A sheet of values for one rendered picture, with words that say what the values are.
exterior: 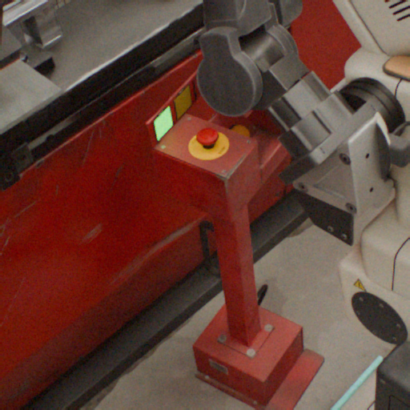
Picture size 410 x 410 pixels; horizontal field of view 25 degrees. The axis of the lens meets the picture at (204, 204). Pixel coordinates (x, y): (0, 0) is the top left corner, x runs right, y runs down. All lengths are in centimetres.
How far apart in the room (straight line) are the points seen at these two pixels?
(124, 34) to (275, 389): 92
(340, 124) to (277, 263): 145
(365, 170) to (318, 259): 143
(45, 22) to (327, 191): 81
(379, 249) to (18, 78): 62
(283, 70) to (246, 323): 112
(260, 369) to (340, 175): 113
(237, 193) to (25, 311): 53
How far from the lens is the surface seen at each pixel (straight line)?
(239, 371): 213
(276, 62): 105
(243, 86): 102
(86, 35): 177
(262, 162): 170
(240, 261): 190
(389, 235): 133
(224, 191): 161
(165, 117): 165
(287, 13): 149
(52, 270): 188
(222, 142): 164
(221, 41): 101
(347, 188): 104
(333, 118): 102
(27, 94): 147
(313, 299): 237
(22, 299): 188
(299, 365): 225
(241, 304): 202
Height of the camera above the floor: 192
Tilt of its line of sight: 48 degrees down
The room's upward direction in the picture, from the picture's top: 9 degrees counter-clockwise
